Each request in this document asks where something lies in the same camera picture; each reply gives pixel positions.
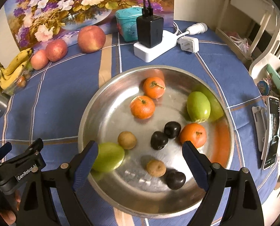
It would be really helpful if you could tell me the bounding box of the dark plum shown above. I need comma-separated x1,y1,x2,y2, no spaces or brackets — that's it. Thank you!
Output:
164,121,181,139
151,131,168,150
165,170,186,190

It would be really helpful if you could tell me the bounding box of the orange tangerine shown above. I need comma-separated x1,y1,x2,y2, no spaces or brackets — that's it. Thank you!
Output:
179,123,207,148
143,77,166,99
130,95,156,119

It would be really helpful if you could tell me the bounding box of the green mango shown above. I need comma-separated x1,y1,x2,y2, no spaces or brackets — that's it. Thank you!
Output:
92,142,125,173
187,91,211,123

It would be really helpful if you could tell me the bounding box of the brown kiwi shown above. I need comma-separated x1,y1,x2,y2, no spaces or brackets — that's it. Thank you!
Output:
118,131,137,150
146,159,166,178

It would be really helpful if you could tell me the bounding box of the operator hand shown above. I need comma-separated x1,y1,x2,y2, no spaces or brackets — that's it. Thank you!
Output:
0,190,21,225

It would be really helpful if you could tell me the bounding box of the blue plaid tablecloth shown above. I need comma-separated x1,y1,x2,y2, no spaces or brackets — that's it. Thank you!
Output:
0,19,279,226

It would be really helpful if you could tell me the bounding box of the lower yellow banana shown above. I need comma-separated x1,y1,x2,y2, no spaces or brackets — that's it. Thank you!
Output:
0,60,29,90

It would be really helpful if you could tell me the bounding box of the yellow banana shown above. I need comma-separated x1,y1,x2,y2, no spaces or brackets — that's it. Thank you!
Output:
0,60,29,90
3,47,33,76

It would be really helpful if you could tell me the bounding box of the white phone stand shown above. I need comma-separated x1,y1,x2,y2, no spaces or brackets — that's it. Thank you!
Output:
252,106,267,160

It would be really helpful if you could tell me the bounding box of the smartphone on stand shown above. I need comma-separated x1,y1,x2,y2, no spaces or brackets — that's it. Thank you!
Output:
262,96,280,170

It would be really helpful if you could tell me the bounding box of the clear plastic fruit tray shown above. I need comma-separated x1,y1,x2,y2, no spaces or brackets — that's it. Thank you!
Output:
2,69,33,96

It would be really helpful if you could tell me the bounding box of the upper yellow banana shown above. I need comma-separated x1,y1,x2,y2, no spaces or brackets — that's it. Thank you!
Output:
3,47,33,76

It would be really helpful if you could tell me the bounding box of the pale red apple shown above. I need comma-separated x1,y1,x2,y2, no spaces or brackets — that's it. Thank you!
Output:
31,50,49,70

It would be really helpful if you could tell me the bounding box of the dark red apple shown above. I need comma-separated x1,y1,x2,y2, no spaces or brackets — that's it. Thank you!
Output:
45,39,68,62

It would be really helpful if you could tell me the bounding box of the silver metal bowl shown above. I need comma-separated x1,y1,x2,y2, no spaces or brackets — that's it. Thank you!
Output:
77,65,235,219

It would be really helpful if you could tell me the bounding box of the red apple near tin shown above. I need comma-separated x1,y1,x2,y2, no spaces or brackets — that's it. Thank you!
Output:
77,26,106,53

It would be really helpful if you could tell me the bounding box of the floral painting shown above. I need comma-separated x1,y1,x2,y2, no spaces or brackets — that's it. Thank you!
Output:
4,0,174,50

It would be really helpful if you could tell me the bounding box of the white plug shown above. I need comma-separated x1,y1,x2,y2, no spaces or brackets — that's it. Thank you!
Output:
179,36,200,54

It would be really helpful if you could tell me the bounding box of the white power strip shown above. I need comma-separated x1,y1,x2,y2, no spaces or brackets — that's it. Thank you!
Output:
133,30,177,63

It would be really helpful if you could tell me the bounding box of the white chair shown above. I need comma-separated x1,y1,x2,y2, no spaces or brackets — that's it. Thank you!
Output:
215,0,280,82

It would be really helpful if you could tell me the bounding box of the teal tin box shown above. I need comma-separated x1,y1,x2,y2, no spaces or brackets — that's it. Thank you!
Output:
115,7,142,42

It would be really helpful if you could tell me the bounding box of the black charger adapter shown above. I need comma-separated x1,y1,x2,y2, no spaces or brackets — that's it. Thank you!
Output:
136,7,164,48

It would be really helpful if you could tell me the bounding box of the white cord socket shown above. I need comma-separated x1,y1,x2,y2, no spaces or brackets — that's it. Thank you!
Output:
173,22,208,39

